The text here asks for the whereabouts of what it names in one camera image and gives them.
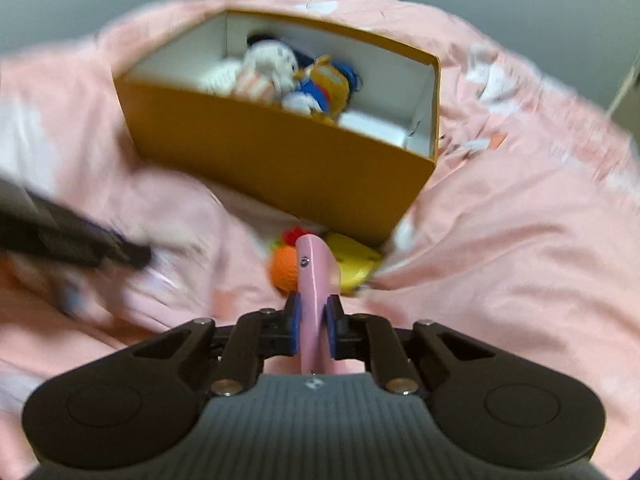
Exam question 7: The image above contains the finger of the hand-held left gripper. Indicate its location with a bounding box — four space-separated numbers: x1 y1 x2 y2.
97 232 153 270

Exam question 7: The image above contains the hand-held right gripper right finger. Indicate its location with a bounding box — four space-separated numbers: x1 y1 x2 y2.
325 295 496 395

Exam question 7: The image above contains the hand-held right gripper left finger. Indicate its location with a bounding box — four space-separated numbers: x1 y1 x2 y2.
131 292 302 396

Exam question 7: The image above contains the pink plastic handle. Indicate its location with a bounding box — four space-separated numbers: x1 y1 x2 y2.
295 234 343 376

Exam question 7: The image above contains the orange cardboard box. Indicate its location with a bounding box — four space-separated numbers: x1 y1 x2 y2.
114 8 442 248

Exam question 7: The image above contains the duck plush toy blue outfit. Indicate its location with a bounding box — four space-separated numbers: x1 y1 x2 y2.
281 55 362 123

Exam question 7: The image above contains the white plush toy striped base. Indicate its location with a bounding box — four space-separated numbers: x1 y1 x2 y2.
232 34 300 103

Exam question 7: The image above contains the orange knit ball toy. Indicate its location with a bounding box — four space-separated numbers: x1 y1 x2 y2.
267 226 321 295

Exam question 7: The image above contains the yellow toy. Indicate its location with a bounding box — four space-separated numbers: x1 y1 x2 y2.
325 232 383 295

